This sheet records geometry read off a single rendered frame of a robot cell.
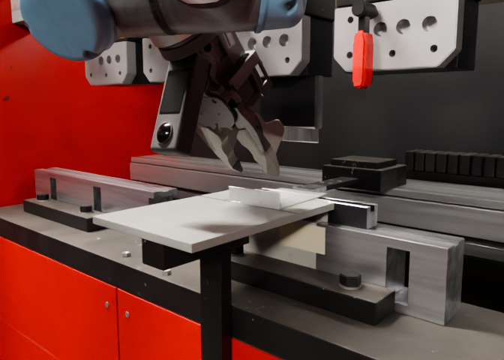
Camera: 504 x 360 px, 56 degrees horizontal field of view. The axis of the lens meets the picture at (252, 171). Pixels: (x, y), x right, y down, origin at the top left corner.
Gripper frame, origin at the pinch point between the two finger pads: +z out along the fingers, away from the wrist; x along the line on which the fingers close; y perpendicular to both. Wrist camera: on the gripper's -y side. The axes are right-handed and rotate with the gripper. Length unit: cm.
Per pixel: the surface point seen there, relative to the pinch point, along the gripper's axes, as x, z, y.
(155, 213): 5.8, -3.9, -11.9
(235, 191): 2.8, 2.1, -2.2
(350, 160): 1.5, 19.6, 21.4
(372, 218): -12.3, 11.8, 4.0
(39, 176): 79, 12, 0
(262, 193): -1.8, 2.2, -1.9
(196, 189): 47, 31, 17
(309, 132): -2.0, 3.0, 11.0
